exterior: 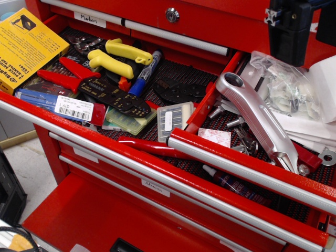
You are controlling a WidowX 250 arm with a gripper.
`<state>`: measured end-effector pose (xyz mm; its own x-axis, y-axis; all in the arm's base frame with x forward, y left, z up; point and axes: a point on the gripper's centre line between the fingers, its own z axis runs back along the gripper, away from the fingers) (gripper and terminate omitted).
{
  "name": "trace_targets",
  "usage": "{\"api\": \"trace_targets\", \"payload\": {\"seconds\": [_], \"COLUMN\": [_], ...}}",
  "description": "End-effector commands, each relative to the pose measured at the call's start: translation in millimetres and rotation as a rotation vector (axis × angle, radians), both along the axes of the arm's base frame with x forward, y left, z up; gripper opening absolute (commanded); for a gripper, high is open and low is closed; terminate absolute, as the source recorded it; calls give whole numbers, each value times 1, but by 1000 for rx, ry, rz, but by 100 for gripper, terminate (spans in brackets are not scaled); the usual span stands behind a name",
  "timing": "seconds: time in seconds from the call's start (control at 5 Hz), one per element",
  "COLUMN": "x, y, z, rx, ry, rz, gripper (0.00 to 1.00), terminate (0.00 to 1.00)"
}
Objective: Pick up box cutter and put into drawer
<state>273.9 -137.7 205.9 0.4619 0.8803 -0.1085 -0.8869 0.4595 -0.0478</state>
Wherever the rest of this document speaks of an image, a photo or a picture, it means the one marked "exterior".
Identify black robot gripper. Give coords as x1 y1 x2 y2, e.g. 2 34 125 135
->
265 1 335 67

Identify silver box cutter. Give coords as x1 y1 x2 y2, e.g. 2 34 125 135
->
215 72 310 176

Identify small red open drawer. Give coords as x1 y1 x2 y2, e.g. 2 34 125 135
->
167 51 335 215

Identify large red open drawer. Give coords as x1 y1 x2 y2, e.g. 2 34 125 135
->
0 14 330 252

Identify yellow tap wrench box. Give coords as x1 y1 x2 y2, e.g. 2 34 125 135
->
1 8 69 95

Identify clear plastic hardware bag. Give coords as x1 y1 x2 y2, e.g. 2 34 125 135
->
250 51 320 120

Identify silver bolt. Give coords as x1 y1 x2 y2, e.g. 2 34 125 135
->
208 106 225 120
226 117 245 129

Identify chrome cabinet lock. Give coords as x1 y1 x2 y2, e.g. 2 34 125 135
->
165 7 180 23

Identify white paper stack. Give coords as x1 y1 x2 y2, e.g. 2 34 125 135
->
216 55 336 158

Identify white red patterned packet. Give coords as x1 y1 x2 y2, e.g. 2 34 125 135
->
198 128 231 148

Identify black crimping die tool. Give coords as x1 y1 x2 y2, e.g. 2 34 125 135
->
153 77 206 104

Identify silver washer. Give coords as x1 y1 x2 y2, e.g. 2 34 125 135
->
319 149 336 166

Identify red flat bar tool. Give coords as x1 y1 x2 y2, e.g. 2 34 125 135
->
292 141 322 173

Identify red tool cabinet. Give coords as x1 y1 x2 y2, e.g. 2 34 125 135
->
22 0 336 252

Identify clear drill bit case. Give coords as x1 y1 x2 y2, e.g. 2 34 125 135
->
157 102 194 143

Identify blue marker pen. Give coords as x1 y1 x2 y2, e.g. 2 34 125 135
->
129 49 162 97

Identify threadlocker bottle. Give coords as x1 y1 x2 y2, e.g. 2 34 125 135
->
203 164 271 206

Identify markers label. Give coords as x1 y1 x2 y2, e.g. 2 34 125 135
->
73 12 106 28

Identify green clear plastic case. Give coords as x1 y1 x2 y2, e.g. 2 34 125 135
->
102 106 157 135

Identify red plastic tube case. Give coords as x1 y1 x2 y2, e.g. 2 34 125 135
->
54 96 106 126

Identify adhesives label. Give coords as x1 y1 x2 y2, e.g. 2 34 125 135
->
141 179 170 197

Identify blue drill bit package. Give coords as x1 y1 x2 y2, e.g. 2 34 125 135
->
14 88 87 123

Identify black plastic crate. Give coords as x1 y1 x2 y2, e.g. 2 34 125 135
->
1 149 27 225

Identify key ring with keys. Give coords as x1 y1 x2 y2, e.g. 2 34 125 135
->
232 127 259 156

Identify yellow handled pliers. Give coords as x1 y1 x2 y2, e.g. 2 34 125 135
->
65 35 153 80

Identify red handle tool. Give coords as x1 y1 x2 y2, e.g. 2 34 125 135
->
117 136 193 160

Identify red handled wire crimper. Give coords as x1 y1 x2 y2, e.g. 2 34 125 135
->
37 57 151 118

